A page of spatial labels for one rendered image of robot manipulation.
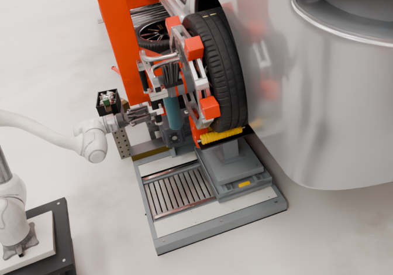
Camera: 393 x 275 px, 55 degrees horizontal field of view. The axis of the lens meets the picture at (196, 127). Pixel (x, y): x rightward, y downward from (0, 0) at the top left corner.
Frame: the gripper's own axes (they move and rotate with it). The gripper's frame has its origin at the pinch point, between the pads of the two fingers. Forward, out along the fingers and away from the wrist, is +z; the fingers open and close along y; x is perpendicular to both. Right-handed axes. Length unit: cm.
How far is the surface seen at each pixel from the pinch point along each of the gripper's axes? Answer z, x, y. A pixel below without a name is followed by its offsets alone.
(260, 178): 51, -66, 7
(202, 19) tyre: 34, 34, -14
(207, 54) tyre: 29.4, 25.1, 5.5
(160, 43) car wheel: 30, -33, -151
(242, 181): 41, -68, 2
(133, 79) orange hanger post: -5, -12, -59
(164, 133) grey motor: 5, -46, -40
